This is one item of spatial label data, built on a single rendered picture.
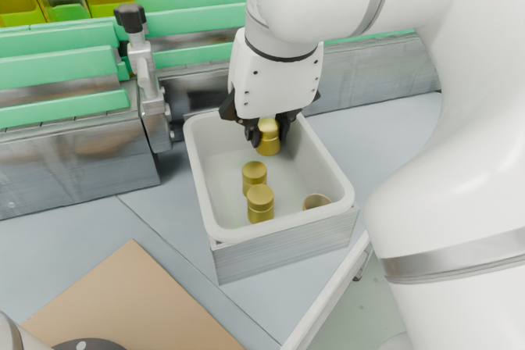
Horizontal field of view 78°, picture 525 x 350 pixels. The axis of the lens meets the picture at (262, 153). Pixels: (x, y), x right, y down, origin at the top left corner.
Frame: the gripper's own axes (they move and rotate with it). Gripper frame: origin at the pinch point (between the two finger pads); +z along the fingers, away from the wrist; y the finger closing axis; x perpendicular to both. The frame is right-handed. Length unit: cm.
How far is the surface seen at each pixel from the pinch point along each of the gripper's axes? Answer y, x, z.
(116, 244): 22.9, 7.4, 7.5
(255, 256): 7.2, 16.0, 0.9
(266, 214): 3.9, 11.2, 2.2
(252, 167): 3.5, 4.5, 1.7
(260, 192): 4.0, 8.8, 0.6
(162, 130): 13.8, -3.2, -0.3
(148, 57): 13.2, -5.1, -10.9
